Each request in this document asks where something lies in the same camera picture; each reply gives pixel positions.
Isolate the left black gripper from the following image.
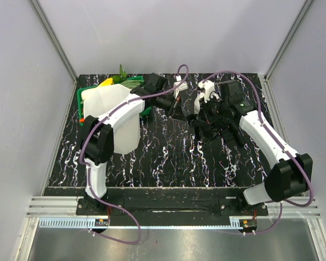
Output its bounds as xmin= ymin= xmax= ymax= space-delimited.
xmin=154 ymin=92 xmax=186 ymax=122

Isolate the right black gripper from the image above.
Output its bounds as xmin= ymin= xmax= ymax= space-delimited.
xmin=197 ymin=94 xmax=228 ymax=125

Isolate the black trash bag roll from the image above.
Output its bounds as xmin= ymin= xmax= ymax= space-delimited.
xmin=221 ymin=126 xmax=245 ymax=146

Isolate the white translucent trash bin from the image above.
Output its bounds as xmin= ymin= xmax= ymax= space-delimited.
xmin=84 ymin=84 xmax=145 ymax=154

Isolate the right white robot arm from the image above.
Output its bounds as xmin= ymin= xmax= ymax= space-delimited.
xmin=198 ymin=80 xmax=314 ymax=215

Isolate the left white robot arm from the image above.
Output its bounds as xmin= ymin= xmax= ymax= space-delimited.
xmin=79 ymin=73 xmax=187 ymax=215

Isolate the green plastic basket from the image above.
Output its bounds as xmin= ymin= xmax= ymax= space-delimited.
xmin=77 ymin=76 xmax=144 ymax=126

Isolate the green coiled bean bundle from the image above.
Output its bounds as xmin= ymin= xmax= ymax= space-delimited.
xmin=121 ymin=80 xmax=144 ymax=89

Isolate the green leafy toy plant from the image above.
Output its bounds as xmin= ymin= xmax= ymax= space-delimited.
xmin=112 ymin=64 xmax=127 ymax=84

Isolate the yellow toy vegetable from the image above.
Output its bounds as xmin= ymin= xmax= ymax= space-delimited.
xmin=99 ymin=78 xmax=114 ymax=87

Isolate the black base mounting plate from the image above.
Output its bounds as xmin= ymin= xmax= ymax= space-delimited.
xmin=76 ymin=187 xmax=269 ymax=218

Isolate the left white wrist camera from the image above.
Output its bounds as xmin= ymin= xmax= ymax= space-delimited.
xmin=173 ymin=81 xmax=188 ymax=98

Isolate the right aluminium frame post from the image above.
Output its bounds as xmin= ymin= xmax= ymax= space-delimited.
xmin=263 ymin=0 xmax=315 ymax=81

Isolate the aluminium frame post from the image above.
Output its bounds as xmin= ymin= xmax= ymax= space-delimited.
xmin=29 ymin=0 xmax=78 ymax=82
xmin=263 ymin=0 xmax=315 ymax=81

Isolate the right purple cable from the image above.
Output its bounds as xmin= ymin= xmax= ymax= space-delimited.
xmin=202 ymin=71 xmax=315 ymax=235

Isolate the purple cable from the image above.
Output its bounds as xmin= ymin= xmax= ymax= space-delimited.
xmin=79 ymin=64 xmax=190 ymax=245
xmin=202 ymin=71 xmax=315 ymax=235

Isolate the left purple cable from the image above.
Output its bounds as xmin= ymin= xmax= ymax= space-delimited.
xmin=79 ymin=64 xmax=190 ymax=245

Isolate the left aluminium frame post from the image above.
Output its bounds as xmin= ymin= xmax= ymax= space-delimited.
xmin=29 ymin=0 xmax=78 ymax=82

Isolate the aluminium front rail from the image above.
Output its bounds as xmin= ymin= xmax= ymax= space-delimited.
xmin=28 ymin=196 xmax=321 ymax=219

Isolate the white slotted cable duct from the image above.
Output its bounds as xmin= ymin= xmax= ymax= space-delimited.
xmin=39 ymin=217 xmax=109 ymax=229

